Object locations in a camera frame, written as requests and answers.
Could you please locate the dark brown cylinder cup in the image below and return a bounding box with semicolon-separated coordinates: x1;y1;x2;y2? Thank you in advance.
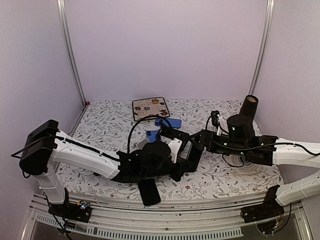
239;95;259;120

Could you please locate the aluminium front rail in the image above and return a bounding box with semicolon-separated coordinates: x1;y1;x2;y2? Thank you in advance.
21;192;315;240

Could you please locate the right aluminium frame post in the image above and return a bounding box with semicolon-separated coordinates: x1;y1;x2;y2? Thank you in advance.
248;0;275;95

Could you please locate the square floral ceramic plate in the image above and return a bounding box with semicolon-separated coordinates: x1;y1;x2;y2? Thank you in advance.
132;97;170;122

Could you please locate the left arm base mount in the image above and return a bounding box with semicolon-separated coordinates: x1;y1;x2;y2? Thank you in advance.
48;188;92;223

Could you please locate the black phone front edge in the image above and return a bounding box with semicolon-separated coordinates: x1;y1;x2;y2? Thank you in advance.
138;179;161;207

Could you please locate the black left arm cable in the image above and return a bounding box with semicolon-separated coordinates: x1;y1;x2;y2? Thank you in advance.
126;116;161;155

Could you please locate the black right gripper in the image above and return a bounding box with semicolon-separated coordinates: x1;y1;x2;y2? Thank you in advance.
188;129;248;158

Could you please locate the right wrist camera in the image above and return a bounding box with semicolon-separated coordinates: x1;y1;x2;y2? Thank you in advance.
210;110;222;136

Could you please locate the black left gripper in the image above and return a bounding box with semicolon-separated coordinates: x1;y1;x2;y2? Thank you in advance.
142;156;193;183

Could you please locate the black gooseneck round-base phone stand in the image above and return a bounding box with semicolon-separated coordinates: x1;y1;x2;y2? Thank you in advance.
155;119;173;144

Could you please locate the aluminium frame post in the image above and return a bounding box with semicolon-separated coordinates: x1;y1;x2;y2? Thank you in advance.
56;0;87;108
248;0;275;95

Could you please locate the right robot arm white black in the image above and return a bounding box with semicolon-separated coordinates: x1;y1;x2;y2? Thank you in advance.
189;114;320;218

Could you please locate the blue phone near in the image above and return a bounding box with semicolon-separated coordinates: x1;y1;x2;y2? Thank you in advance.
146;130;162;143

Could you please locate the black phone on gooseneck stand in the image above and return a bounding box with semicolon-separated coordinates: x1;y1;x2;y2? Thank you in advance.
160;128;190;143

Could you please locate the round swirl ceramic plate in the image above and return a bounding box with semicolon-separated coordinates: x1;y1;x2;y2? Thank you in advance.
228;155;263;176

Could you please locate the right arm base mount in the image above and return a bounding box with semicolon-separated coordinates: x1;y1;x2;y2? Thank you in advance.
240;185;285;235

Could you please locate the left aluminium frame post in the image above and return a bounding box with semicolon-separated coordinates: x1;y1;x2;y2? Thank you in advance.
56;0;87;108

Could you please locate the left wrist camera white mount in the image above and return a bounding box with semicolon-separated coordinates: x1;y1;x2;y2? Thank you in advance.
168;138;182;164

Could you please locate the blue phone far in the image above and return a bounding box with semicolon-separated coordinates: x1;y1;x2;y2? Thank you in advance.
155;118;182;129

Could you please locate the blue phone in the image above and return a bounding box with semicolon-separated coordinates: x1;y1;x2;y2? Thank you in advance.
155;118;182;129
146;130;162;143

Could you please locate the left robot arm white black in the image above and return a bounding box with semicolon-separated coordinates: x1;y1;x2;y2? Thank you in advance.
19;119;202;217

